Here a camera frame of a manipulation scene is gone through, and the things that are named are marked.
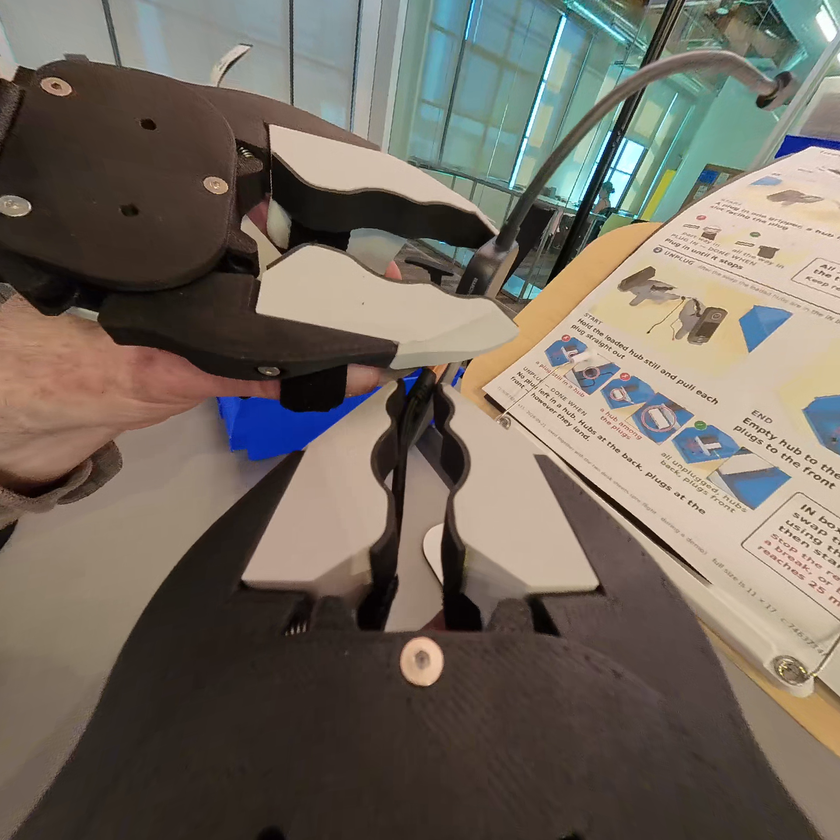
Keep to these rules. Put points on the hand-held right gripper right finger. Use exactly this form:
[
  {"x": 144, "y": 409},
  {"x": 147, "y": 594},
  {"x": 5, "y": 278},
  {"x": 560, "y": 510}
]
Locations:
[{"x": 525, "y": 538}]

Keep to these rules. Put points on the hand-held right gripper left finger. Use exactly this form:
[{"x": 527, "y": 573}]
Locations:
[{"x": 309, "y": 538}]

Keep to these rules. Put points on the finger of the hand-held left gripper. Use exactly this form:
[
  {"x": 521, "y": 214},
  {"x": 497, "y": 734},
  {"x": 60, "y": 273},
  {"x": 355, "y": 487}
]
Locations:
[
  {"x": 381, "y": 184},
  {"x": 368, "y": 309}
]

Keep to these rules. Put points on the blue plastic bin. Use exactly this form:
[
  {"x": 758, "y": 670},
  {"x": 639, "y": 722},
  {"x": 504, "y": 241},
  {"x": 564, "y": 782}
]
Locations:
[{"x": 276, "y": 427}]

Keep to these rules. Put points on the slim black usb hub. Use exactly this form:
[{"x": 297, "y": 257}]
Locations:
[{"x": 488, "y": 267}]

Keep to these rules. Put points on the person's left forearm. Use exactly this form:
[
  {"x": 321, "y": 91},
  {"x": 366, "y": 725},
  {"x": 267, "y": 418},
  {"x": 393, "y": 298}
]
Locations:
[{"x": 59, "y": 479}]

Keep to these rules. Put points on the person's left hand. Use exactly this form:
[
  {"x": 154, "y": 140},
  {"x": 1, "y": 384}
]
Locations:
[{"x": 105, "y": 394}]

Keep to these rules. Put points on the white stand base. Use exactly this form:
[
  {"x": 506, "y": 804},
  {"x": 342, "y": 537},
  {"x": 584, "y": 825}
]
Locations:
[{"x": 433, "y": 551}]

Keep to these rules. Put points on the white desk lamp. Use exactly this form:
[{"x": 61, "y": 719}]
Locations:
[{"x": 230, "y": 63}]

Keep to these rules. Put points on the instruction sheet on stand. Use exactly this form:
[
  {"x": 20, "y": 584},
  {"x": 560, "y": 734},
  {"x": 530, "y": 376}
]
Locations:
[{"x": 551, "y": 309}]

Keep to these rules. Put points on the printed instruction sheet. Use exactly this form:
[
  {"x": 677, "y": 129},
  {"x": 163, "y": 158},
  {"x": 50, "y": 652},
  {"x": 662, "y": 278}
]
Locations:
[{"x": 696, "y": 368}]

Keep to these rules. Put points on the black pole stand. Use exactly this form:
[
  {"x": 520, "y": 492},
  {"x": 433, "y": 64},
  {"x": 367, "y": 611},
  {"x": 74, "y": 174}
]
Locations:
[{"x": 617, "y": 131}]

